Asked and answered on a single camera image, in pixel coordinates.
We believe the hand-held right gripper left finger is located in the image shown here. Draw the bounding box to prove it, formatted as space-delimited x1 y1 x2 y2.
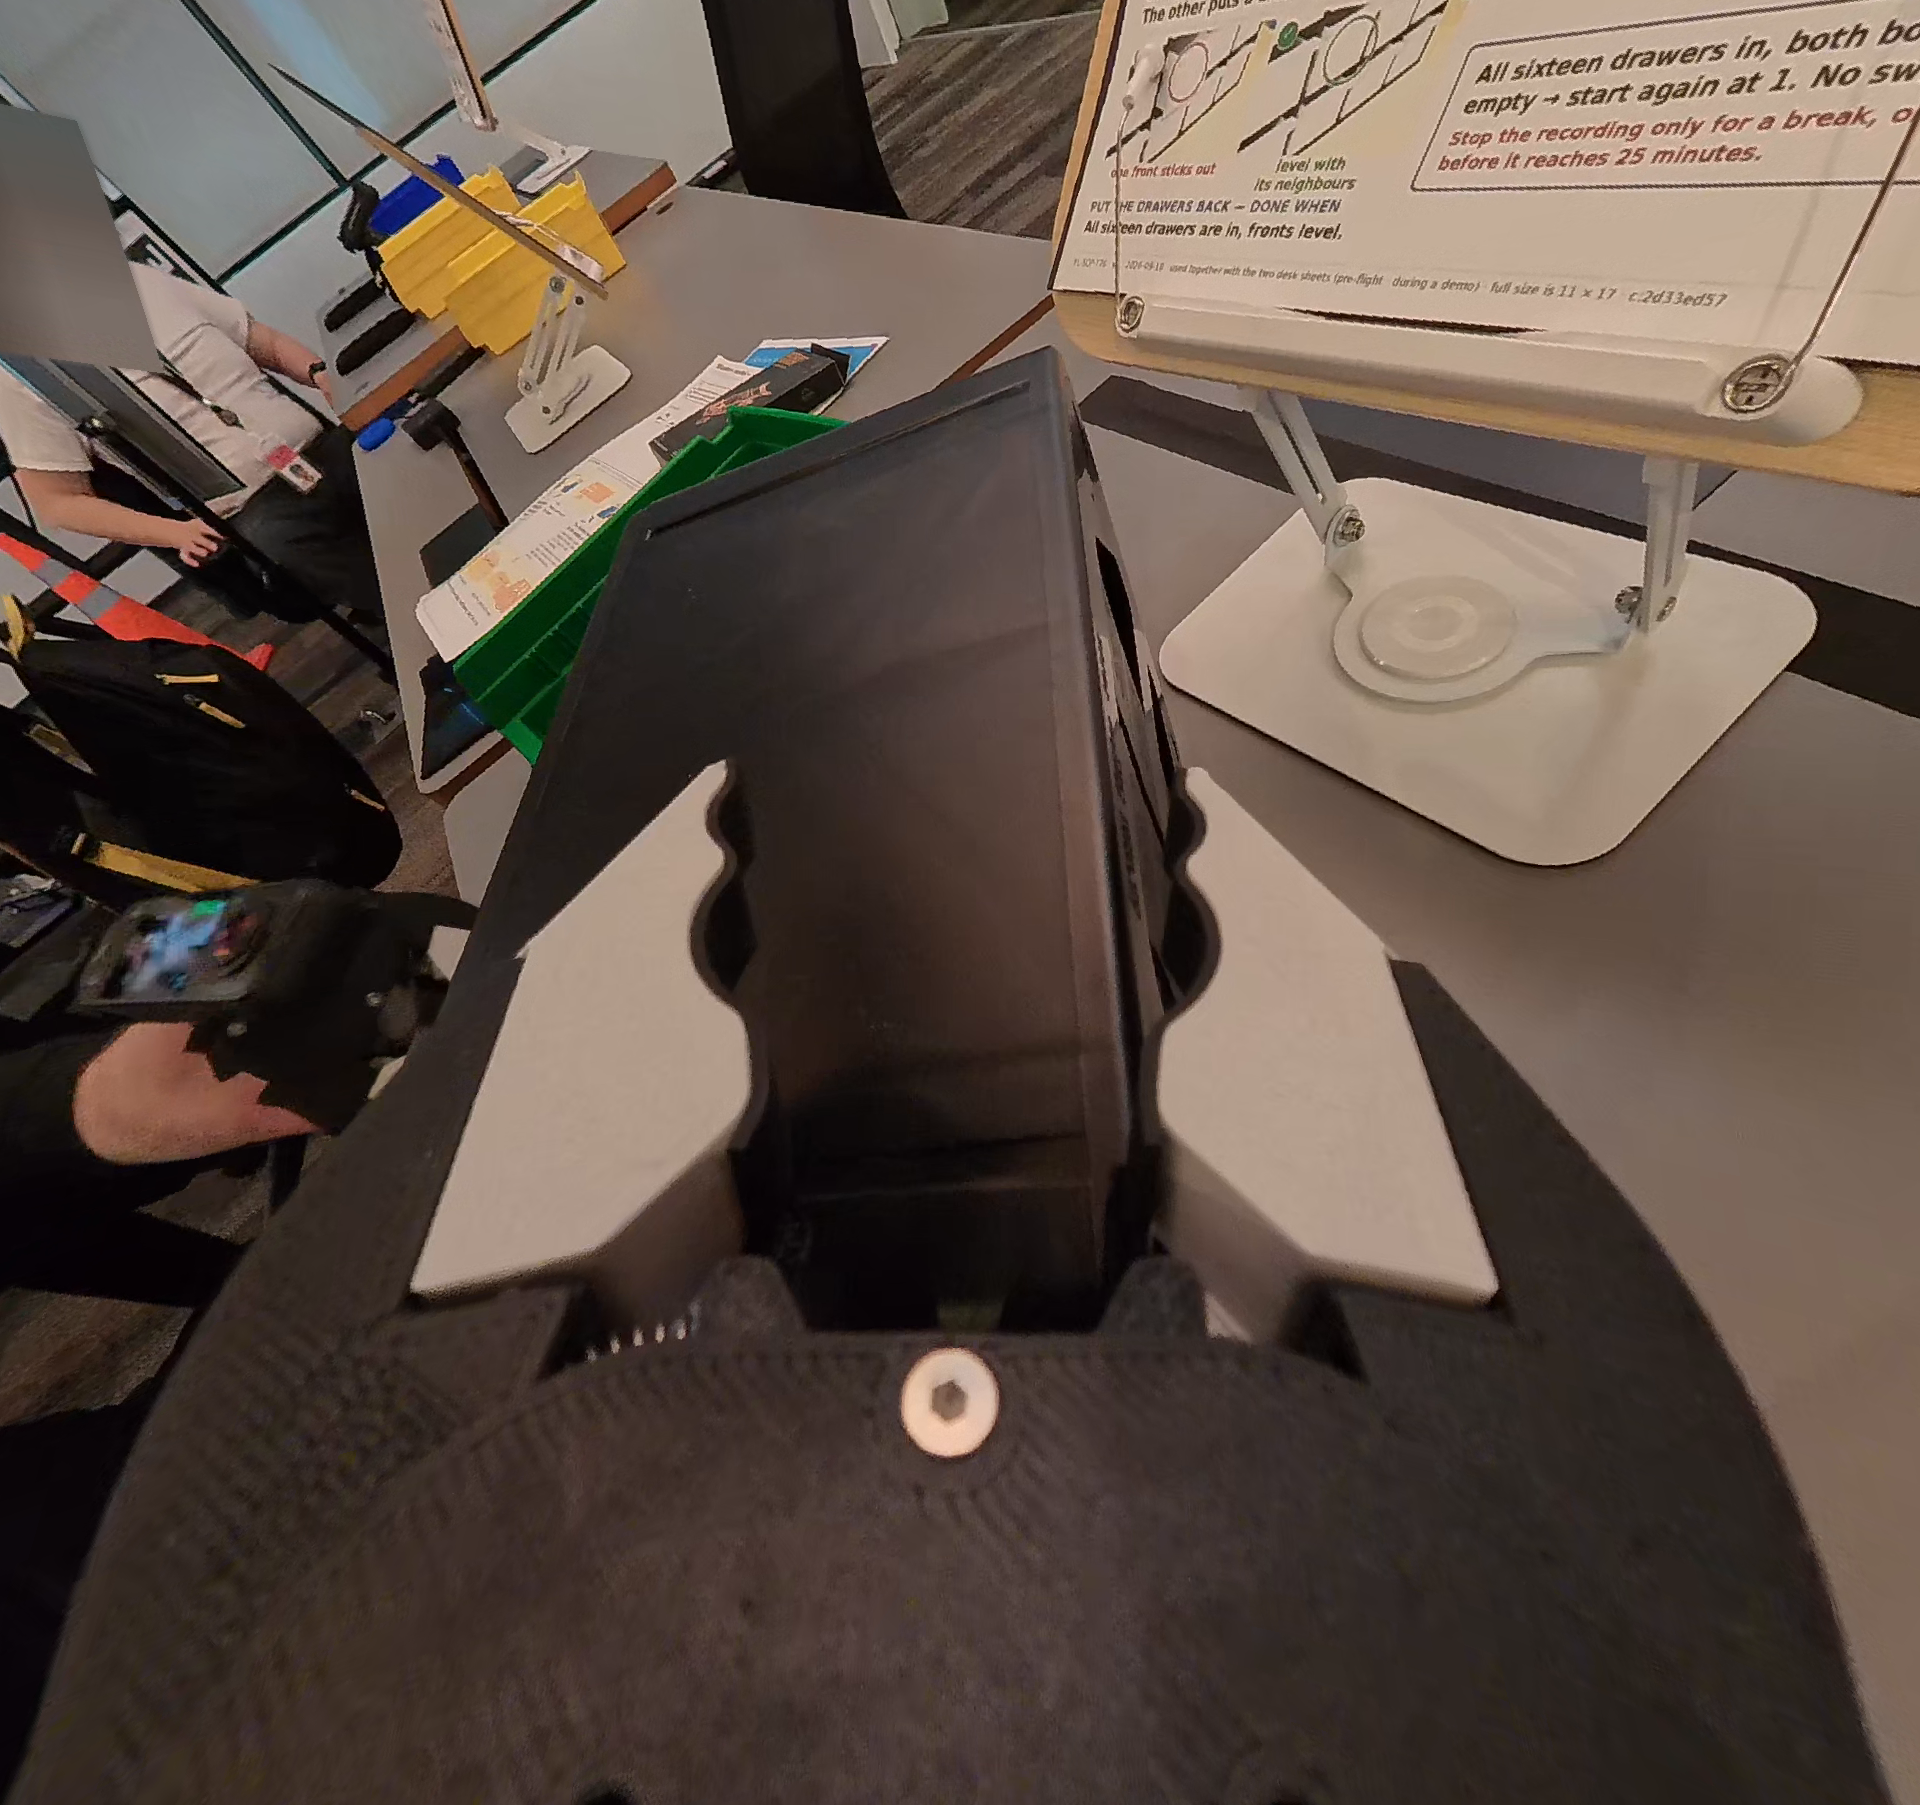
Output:
409 761 768 1312

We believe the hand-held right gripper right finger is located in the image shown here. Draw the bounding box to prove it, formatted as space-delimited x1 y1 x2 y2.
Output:
1153 767 1503 1327

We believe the green plastic bin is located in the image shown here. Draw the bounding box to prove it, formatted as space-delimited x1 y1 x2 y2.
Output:
449 409 848 764

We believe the black drawer cabinet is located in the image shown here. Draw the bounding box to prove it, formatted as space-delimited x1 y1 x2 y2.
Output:
449 348 1208 1327

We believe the person's left forearm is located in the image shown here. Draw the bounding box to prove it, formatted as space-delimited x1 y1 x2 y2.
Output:
0 1032 311 1303

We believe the person's left hand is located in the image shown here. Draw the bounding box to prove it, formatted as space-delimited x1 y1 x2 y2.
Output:
72 1026 328 1167

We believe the black backpack yellow trim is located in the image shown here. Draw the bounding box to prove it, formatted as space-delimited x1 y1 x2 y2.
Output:
0 605 408 895

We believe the orange striped cloth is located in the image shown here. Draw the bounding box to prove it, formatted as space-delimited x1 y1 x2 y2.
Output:
0 530 278 674

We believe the white instruction leaflet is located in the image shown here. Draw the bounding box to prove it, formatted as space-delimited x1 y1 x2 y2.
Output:
416 354 753 660

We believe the black rubber mallet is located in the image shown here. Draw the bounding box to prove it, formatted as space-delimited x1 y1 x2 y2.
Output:
402 395 504 525

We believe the document stand with white base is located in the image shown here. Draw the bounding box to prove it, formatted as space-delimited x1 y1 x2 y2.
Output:
270 64 632 453

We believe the black oblong pad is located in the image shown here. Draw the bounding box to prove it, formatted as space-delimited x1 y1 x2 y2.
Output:
322 273 418 375

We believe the small black box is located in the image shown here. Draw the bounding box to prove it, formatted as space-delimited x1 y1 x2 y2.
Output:
650 348 848 463

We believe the stack of yellow bins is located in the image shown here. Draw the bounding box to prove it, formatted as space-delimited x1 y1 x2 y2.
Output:
374 177 629 352

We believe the blue printed leaflet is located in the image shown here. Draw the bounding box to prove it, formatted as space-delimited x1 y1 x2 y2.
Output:
744 335 890 388

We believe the printed instruction sheet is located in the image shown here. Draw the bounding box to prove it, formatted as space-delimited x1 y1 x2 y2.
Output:
1050 0 1920 371

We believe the white tablet stand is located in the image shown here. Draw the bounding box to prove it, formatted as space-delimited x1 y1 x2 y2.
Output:
374 0 595 187

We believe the black pillar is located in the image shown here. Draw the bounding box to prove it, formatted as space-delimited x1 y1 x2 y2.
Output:
667 0 909 220

